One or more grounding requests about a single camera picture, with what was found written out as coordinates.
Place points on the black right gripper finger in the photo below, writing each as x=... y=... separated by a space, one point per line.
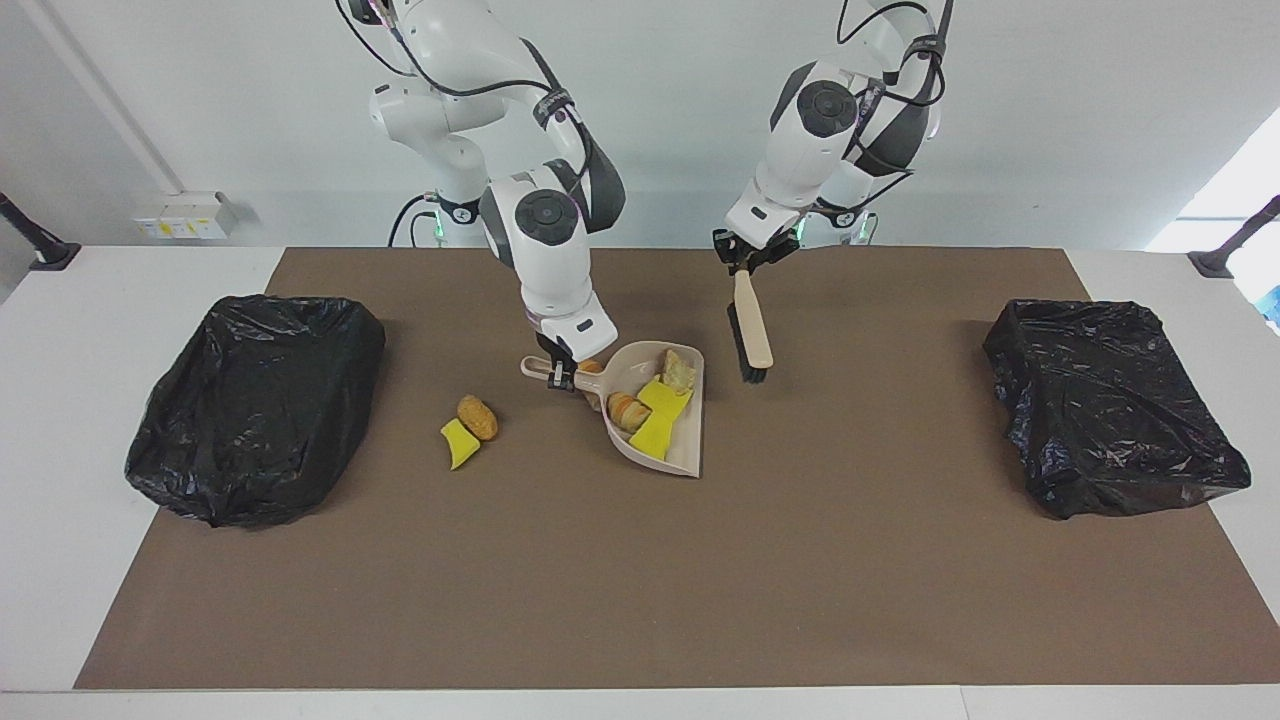
x=563 y=378

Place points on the angular beige bread piece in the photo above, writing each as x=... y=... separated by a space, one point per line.
x=680 y=371

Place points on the brown bread roll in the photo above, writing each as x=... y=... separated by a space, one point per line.
x=478 y=418

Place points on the round beige bread piece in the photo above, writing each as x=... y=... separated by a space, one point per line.
x=628 y=411

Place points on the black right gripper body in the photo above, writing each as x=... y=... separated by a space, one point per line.
x=555 y=348

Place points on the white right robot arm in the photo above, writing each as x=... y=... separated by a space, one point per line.
x=552 y=275

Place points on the brown table mat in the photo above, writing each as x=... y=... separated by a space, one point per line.
x=640 y=580

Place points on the striped orange croissant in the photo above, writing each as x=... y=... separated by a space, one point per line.
x=590 y=366

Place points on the blue object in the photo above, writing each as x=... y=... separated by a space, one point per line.
x=1273 y=305

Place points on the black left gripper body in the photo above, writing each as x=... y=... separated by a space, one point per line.
x=755 y=250

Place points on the black bag-lined bin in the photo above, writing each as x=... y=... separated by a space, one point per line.
x=260 y=420
x=1110 y=420

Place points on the beige hand brush black bristles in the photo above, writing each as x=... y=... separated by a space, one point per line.
x=752 y=320

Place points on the yellow sponge piece with tail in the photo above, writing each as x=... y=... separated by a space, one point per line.
x=664 y=399

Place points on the beige plastic dustpan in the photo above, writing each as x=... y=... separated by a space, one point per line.
x=688 y=440

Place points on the white wall socket box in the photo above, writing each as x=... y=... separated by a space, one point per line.
x=185 y=215

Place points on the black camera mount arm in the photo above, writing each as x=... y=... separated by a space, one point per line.
x=1215 y=262
x=50 y=255

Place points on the small yellow sponge wedge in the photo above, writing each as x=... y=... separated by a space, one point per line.
x=458 y=445

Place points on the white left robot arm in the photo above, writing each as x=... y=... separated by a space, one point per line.
x=800 y=165

